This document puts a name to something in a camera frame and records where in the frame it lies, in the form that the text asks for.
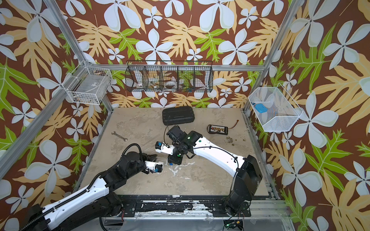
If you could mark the blue object in basket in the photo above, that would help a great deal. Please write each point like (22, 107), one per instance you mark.
(260, 108)

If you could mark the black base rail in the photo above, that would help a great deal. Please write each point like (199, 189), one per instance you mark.
(214, 204)

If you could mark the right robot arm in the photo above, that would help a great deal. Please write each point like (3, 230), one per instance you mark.
(245, 171)

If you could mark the black wire basket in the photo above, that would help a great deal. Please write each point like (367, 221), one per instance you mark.
(171, 76)

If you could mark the black plastic case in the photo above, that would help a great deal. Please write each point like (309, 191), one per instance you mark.
(178, 115)

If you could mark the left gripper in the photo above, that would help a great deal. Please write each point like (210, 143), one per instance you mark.
(147, 157)

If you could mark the white mesh basket right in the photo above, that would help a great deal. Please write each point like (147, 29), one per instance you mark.
(283, 111)

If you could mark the white wire basket left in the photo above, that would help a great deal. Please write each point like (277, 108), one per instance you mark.
(87, 84)

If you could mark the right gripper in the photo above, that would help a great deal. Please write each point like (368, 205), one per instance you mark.
(171, 159)

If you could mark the small steel wrench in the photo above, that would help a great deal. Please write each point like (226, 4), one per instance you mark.
(119, 136)

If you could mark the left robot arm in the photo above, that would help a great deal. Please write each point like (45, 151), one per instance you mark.
(98, 199)

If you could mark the battery charging board with wires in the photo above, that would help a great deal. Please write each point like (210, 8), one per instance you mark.
(221, 130)

